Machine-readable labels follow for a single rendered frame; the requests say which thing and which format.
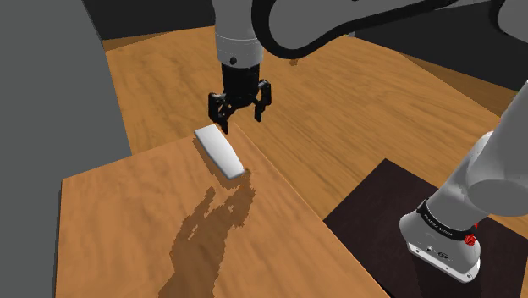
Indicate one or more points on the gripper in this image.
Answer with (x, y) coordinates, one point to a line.
(239, 84)

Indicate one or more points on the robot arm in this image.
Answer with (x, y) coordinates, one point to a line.
(453, 194)

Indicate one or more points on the white flat remote control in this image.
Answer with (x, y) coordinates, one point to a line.
(218, 152)

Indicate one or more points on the wooden table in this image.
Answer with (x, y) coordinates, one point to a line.
(123, 231)

